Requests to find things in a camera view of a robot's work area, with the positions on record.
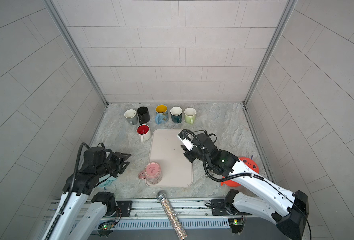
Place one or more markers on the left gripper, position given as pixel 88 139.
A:
pixel 120 160

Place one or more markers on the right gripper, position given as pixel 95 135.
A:
pixel 187 153

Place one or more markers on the light green mug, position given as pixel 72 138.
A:
pixel 190 115

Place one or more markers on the pink glass mug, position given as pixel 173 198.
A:
pixel 152 173

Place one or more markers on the dark green mug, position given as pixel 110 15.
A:
pixel 176 114

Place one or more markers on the white mug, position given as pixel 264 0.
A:
pixel 144 132

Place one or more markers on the iridescent blue butterfly mug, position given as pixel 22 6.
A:
pixel 162 114

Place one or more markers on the grey mug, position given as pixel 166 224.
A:
pixel 131 117

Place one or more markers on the black mug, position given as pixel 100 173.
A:
pixel 143 115

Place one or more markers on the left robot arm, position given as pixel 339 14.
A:
pixel 94 165

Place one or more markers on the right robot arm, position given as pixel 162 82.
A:
pixel 287 210

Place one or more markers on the teal folded cloth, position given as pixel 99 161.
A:
pixel 107 182

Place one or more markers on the beige plastic tray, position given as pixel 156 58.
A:
pixel 166 150

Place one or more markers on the red shark plush toy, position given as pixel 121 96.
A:
pixel 250 164

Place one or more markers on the glitter tube with silver cap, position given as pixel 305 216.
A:
pixel 171 214

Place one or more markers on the left circuit board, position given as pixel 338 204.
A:
pixel 107 226

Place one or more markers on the circuit board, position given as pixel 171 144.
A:
pixel 236 225
pixel 107 226

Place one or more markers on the right circuit board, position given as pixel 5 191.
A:
pixel 236 225

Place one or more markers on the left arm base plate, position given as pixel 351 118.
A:
pixel 123 210

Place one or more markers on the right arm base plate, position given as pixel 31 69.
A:
pixel 218 208

